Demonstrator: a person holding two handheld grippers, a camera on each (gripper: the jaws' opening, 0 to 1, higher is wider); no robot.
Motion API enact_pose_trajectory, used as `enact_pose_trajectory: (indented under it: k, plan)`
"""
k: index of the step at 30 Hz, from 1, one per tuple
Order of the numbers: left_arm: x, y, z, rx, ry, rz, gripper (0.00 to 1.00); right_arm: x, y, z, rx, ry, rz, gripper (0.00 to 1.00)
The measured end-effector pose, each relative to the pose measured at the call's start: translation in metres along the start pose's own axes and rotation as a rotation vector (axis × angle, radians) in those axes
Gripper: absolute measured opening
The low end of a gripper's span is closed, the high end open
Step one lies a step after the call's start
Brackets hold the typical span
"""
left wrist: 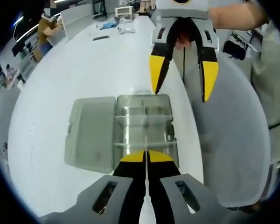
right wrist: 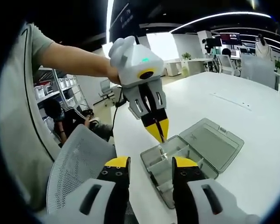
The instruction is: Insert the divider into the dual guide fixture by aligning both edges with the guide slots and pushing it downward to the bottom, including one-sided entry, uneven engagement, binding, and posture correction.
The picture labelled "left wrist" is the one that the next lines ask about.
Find clear plastic compartment box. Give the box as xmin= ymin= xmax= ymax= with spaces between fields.
xmin=64 ymin=94 xmax=179 ymax=174

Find white board panel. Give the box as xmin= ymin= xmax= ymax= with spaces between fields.
xmin=60 ymin=8 xmax=94 ymax=43

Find blue cloth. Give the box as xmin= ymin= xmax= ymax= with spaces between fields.
xmin=100 ymin=21 xmax=118 ymax=30

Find grey mesh office chair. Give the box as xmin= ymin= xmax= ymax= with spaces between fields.
xmin=172 ymin=46 xmax=271 ymax=209

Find white frame box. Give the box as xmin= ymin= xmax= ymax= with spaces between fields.
xmin=114 ymin=6 xmax=134 ymax=20

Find person's right hand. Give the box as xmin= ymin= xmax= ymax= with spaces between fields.
xmin=174 ymin=32 xmax=192 ymax=50

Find small white object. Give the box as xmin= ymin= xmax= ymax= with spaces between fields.
xmin=118 ymin=26 xmax=136 ymax=35

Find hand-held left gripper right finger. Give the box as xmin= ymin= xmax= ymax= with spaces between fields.
xmin=146 ymin=150 xmax=224 ymax=224

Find black metal stand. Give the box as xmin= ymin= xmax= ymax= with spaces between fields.
xmin=92 ymin=0 xmax=108 ymax=18

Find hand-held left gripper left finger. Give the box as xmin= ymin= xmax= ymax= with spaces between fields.
xmin=41 ymin=150 xmax=147 ymax=224

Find black pen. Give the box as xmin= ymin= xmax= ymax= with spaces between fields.
xmin=92 ymin=35 xmax=110 ymax=42

